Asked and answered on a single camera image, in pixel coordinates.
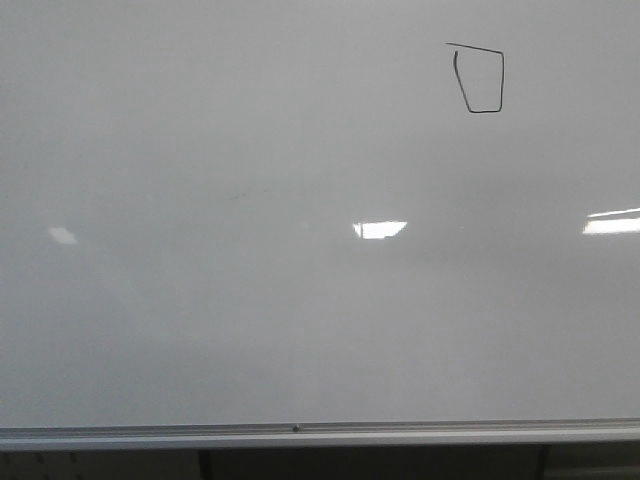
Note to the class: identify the white whiteboard with aluminium frame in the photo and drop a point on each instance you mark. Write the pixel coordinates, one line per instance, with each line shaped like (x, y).
(387, 222)

